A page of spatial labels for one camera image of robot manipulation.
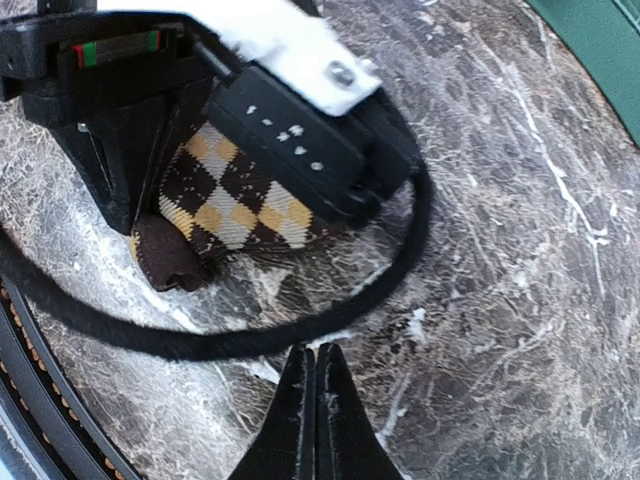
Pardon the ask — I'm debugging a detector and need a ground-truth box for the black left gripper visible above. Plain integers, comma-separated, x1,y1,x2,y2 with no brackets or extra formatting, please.
1,11,220,235

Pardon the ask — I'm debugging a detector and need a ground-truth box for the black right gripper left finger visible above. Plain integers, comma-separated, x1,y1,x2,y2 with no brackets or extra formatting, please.
230,346,316,480

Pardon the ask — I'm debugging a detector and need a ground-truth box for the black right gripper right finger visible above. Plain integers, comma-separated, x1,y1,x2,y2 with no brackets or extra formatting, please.
315,343,401,480

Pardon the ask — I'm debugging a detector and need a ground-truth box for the brown argyle sock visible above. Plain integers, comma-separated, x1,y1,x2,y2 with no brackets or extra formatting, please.
129,123,335,292

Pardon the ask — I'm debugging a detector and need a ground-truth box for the green compartment tray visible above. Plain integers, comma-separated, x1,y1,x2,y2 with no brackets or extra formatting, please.
529,0,639,143

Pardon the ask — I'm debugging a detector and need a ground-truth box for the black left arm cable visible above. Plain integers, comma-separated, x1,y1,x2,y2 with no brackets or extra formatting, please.
0,159,434,362

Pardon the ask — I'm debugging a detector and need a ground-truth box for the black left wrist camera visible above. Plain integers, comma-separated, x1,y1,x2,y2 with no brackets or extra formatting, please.
184,0,421,229

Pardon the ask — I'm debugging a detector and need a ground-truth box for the black front table rail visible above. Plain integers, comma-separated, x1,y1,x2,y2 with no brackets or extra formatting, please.
1,282,143,479

